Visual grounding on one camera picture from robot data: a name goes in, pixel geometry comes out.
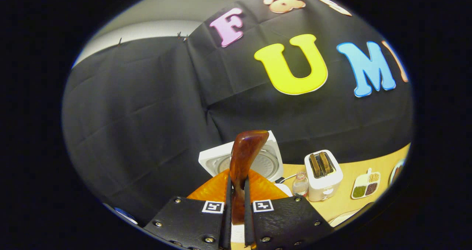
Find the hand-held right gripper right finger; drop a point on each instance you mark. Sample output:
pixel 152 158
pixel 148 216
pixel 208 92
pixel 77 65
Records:
pixel 249 228

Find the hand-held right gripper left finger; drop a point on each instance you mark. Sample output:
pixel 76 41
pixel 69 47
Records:
pixel 226 228

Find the white rice cooker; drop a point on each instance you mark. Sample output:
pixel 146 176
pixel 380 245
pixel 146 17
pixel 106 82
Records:
pixel 212 161

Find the brown wooden spoon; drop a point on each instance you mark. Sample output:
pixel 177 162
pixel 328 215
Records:
pixel 247 150

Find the clear tray of white rice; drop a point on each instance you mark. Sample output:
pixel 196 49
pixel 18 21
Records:
pixel 341 217

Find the small clear plastic bottle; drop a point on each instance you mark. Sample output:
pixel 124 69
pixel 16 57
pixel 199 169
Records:
pixel 300 186

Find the white toaster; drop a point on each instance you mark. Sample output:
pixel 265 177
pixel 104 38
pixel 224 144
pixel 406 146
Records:
pixel 324 187

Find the brown toast slice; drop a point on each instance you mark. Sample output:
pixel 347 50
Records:
pixel 314 165
pixel 325 163

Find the white sectioned grain dish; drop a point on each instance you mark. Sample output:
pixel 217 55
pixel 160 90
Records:
pixel 365 180

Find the black backdrop cloth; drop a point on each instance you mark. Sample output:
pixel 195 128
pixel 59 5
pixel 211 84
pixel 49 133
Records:
pixel 147 113

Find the pale green plate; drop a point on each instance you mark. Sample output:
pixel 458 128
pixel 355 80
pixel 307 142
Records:
pixel 392 176

